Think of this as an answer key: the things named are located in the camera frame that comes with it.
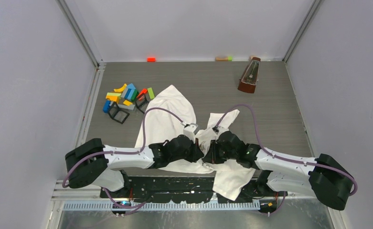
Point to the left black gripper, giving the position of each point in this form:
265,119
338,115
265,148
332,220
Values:
197,153

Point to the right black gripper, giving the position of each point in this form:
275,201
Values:
212,157

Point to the white floral t-shirt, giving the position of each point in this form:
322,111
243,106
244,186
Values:
170,108

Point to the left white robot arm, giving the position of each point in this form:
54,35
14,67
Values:
94,163

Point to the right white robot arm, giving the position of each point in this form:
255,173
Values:
320,177

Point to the brown wooden metronome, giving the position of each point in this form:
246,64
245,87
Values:
248,80

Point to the light blue block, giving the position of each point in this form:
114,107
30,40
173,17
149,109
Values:
128,91

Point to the light green flat block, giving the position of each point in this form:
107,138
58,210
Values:
114,94

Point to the yellow arch block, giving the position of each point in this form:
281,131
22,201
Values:
121,89

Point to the blue cylinder block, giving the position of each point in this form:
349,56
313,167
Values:
107,105

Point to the tan and green block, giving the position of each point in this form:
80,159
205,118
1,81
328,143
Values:
223,58

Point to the red orange block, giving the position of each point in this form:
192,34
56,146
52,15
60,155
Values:
151,59

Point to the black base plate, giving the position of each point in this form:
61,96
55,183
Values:
188,189

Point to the black square frame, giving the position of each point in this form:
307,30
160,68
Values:
117,114
141,102

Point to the aluminium front rail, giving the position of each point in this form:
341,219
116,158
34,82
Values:
94,198

